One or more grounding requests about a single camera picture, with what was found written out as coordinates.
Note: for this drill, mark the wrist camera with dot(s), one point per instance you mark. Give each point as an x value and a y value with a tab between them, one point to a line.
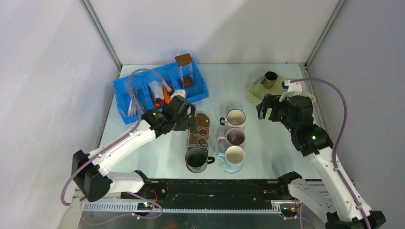
291	89
180	92

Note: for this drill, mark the white toothpaste tube dark cap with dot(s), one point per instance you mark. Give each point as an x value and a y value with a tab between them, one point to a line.
157	88

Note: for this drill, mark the clear textured two-hole holder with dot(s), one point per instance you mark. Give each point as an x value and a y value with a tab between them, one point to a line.
198	138

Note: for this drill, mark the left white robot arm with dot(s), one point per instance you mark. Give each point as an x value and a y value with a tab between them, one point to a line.
92	172

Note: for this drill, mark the brown metallic cup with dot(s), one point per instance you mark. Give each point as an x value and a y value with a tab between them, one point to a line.
269	79

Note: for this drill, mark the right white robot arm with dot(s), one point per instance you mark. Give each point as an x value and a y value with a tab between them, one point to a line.
345	209

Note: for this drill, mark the white toothbrush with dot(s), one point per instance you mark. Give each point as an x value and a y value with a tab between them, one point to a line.
132	107

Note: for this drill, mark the pink mug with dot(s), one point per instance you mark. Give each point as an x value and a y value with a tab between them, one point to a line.
233	137

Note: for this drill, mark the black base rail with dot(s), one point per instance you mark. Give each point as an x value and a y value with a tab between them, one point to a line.
217	194

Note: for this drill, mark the light blue mug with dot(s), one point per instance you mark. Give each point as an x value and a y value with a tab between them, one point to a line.
232	156

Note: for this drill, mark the cream perforated basket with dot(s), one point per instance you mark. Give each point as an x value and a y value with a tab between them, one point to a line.
256	92

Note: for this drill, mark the blue three-compartment bin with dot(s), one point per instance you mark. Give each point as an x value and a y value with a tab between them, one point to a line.
140	81

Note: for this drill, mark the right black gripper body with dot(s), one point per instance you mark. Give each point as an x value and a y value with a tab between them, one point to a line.
279	111

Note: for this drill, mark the orange toothpaste tube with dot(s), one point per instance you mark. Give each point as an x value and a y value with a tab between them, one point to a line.
167	96

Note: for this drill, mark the dark green mug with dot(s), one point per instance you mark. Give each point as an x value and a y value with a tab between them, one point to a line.
197	160

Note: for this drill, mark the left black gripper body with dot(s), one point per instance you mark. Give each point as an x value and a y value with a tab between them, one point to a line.
183	123

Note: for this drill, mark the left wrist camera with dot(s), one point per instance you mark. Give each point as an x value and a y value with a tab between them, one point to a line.
180	92

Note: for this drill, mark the cream mug with black rim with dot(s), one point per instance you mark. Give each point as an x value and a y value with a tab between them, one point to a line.
235	118

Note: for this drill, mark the clear holder with brown lid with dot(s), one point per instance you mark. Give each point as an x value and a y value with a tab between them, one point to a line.
185	67

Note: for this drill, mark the clear textured oval tray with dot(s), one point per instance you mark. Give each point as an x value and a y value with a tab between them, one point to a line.
231	169

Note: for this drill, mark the brown wooden oval tray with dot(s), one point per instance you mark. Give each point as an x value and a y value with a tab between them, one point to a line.
202	120

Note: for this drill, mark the grey toothbrush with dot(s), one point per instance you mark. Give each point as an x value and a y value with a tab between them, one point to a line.
135	93

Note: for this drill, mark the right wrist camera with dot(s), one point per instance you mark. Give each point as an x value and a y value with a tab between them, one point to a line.
291	89

